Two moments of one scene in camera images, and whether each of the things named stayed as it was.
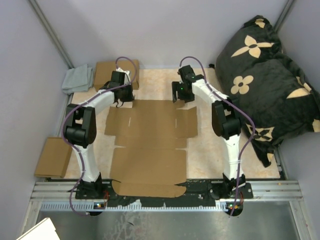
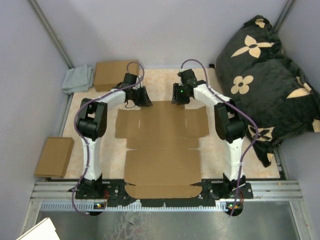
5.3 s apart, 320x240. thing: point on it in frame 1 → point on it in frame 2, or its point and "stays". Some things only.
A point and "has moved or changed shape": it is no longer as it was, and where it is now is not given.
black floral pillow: (273, 87) stays
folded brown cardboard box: (103, 72) stays
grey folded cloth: (78, 79) stays
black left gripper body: (127, 95) → (139, 97)
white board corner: (45, 230) stays
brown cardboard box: (150, 164) has moved or changed shape
